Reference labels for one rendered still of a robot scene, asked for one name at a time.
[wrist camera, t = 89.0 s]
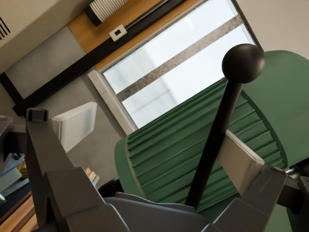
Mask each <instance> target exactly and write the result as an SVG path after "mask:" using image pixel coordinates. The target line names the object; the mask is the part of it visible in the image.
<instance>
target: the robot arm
mask: <svg viewBox="0 0 309 232"><path fill-rule="evenodd" d="M96 110H97V104H96V102H89V103H87V104H84V105H82V106H79V107H77V108H74V109H72V110H69V111H67V112H65V113H62V114H60V115H58V116H54V117H53V118H50V119H49V110H47V109H43V108H28V109H27V110H26V125H17V124H13V118H12V117H9V116H3V115H0V177H1V175H2V173H3V172H4V170H5V168H6V166H7V164H8V162H9V160H10V158H11V157H12V153H19V154H24V159H25V163H26V168H27V172H28V177H29V183H30V188H31V193H32V198H33V202H34V208H35V213H36V218H37V222H38V227H39V228H37V229H35V230H33V231H31V232H264V231H265V229H266V227H267V224H268V222H269V220H270V217H271V215H272V213H273V210H274V208H275V205H276V204H278V205H281V206H284V207H286V211H287V214H288V218H289V221H290V224H291V228H292V232H309V177H306V176H300V179H299V181H298V182H297V181H294V180H291V179H288V178H287V176H288V174H287V173H286V172H285V171H283V170H282V169H281V168H278V167H273V166H268V165H267V164H266V163H265V162H264V160H263V159H262V158H261V157H259V156H258V155H257V154H256V153H255V152H253V151H252V150H251V149H250V148H249V147H248V146H246V145H245V144H244V143H243V142H242V141H241V140H239V139H238V138H237V137H236V136H235V135H233V134H232V133H231V132H230V131H229V130H227V131H226V134H225V136H224V139H223V141H222V144H221V147H220V149H219V152H218V155H217V159H218V161H219V162H220V164H221V165H222V167H223V169H224V170H225V172H226V173H227V175H228V176H229V178H230V179H231V181H232V182H233V184H234V185H235V187H236V189H237V190H238V192H239V193H240V195H241V198H240V199H239V198H237V197H236V198H235V199H234V200H233V201H232V202H231V203H230V204H229V205H228V207H227V208H226V209H225V210H224V211H223V212H222V213H221V214H220V215H219V216H218V218H217V219H216V220H215V221H214V222H213V223H212V222H211V221H210V220H208V219H207V218H205V217H203V216H201V215H199V214H197V213H196V210H195V207H192V206H187V205H182V204H178V203H154V202H152V201H149V200H147V199H144V198H142V197H139V196H136V195H132V194H127V193H122V192H118V191H117V192H116V194H115V196H114V197H105V198H102V196H101V195H100V193H99V192H98V190H97V189H96V187H95V186H94V184H93V182H92V181H91V179H90V178H89V176H88V174H87V173H86V171H85V170H84V168H83V167H82V166H80V167H74V165H73V164H72V162H71V160H70V158H69V156H68V155H67V152H68V151H69V150H71V149H72V148H73V147H74V146H75V145H76V144H78V143H79V142H80V141H81V140H82V139H84V138H85V137H86V136H87V135H88V134H89V133H90V132H91V131H93V130H94V124H95V117H96Z"/></svg>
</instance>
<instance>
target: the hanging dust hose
mask: <svg viewBox="0 0 309 232"><path fill-rule="evenodd" d="M128 1H129V0H94V1H93V3H91V4H89V5H88V6H87V7H85V8H84V11H85V13H86V15H87V16H88V18H89V19H90V20H91V22H92V23H93V24H94V25H95V26H96V27H97V26H98V25H100V24H101V23H102V22H103V21H105V20H106V18H108V17H109V16H111V14H113V13H114V12H116V10H118V9H119V7H120V8H121V6H123V5H124V3H125V4H126V2H128Z"/></svg>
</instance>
